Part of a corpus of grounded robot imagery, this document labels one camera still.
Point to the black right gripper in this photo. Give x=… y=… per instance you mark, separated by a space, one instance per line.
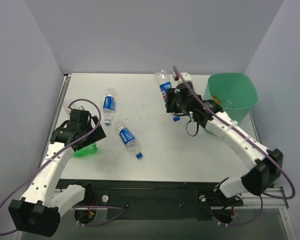
x=172 y=101

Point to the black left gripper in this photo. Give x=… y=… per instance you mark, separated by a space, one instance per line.
x=90 y=136

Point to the pepsi bottle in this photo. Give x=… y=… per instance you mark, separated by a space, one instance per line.
x=163 y=80
x=109 y=106
x=128 y=139

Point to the orange juice bottle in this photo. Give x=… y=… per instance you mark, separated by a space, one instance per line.
x=216 y=99

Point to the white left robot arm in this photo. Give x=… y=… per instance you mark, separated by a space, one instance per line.
x=38 y=211

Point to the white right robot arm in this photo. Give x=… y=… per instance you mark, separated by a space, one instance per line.
x=261 y=162

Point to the green plastic bin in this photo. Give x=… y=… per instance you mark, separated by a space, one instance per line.
x=236 y=87

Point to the clear unlabelled bottle left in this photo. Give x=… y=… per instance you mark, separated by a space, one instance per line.
x=66 y=103

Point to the green plastic bottle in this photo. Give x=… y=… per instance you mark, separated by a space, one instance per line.
x=86 y=151

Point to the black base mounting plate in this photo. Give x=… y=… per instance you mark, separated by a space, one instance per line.
x=154 y=200

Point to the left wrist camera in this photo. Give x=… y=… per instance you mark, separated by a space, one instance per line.
x=68 y=109

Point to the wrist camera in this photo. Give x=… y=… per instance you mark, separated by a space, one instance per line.
x=186 y=76
x=68 y=109

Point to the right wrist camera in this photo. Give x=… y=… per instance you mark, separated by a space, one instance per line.
x=186 y=76

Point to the aluminium rail right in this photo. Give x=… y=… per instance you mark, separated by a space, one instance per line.
x=253 y=202

